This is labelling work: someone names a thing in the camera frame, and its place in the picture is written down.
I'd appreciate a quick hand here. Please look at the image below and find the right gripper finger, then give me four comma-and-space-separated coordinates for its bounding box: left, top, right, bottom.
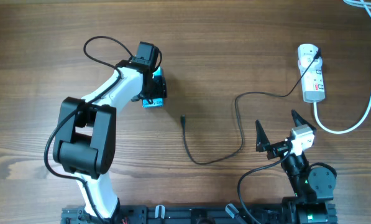
255, 120, 270, 152
291, 110, 316, 131

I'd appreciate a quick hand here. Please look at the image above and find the turquoise screen smartphone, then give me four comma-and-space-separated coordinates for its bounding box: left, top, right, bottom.
142, 68, 164, 109

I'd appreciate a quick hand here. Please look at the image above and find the black USB charging cable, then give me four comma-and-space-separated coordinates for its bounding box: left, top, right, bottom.
180, 47, 323, 166

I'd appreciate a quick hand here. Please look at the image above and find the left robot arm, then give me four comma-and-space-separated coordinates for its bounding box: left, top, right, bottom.
44, 42, 167, 223

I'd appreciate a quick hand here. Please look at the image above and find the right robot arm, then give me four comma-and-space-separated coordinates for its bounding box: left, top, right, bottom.
255, 110, 337, 223

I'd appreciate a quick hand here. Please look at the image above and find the white power strip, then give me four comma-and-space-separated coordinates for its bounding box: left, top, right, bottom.
298, 44, 326, 103

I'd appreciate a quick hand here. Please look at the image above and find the right camera black cable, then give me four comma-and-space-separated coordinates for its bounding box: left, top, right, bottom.
236, 149, 293, 224

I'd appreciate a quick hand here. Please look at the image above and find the camera black cable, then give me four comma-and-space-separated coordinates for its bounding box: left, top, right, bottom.
236, 149, 293, 224
44, 35, 163, 224

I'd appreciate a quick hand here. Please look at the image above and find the left camera black cable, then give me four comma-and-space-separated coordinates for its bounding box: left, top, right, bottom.
44, 35, 163, 224

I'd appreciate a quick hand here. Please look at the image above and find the white power strip cord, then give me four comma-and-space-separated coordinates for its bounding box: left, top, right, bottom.
313, 0, 371, 135

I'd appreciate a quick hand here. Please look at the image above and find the white cable top corner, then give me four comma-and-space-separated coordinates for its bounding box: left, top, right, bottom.
342, 0, 371, 11

